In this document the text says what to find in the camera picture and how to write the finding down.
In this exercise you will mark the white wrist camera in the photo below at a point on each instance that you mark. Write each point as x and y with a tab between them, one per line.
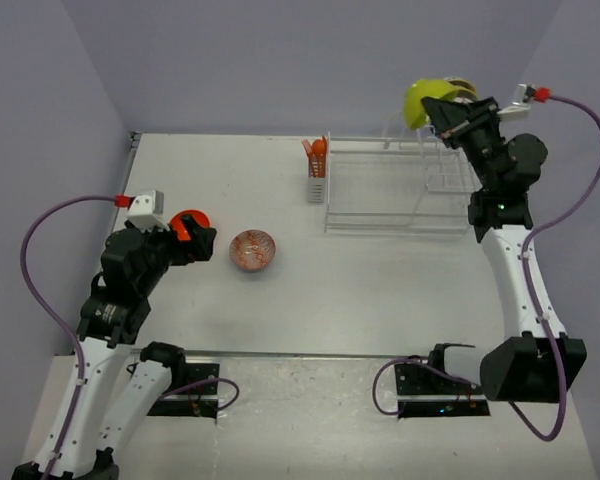
146	211
524	97

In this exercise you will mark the orange plastic bowl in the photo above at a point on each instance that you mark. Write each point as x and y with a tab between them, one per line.
178	225

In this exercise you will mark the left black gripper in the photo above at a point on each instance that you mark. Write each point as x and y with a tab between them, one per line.
187	251

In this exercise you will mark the orange plastic knife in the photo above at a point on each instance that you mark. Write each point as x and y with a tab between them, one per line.
324	147

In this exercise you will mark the white cutlery holder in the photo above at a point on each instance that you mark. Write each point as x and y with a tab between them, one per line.
317	180

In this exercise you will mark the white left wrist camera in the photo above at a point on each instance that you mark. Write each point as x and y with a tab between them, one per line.
146	211

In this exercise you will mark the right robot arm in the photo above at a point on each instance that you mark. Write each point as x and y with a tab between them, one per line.
537	361

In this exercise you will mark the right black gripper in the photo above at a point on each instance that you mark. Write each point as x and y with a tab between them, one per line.
454	121

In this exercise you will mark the lime green plastic bowl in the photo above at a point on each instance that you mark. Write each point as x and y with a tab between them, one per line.
414	113

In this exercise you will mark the tan yellow rimmed bowl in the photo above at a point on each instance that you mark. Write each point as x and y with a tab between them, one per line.
467	89

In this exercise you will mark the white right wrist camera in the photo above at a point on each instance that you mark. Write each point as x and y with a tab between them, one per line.
524	97

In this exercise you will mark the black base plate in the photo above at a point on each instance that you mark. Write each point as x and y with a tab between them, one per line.
424	394
198	402

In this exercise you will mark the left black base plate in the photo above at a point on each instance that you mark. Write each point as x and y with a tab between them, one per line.
198	402

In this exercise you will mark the orange patterned ceramic bowl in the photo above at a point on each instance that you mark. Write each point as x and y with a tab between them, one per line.
252	250

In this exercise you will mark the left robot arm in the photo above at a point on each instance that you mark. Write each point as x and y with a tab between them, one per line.
91	429

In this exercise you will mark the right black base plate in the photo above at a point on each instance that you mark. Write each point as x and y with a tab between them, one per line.
424	394

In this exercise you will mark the orange plastic fork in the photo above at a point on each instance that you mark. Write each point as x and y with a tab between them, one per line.
307	145

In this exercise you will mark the white wire dish rack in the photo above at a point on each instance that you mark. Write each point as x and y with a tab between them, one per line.
397	182

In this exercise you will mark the orange plastic spoon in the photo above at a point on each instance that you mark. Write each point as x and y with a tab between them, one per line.
319	150

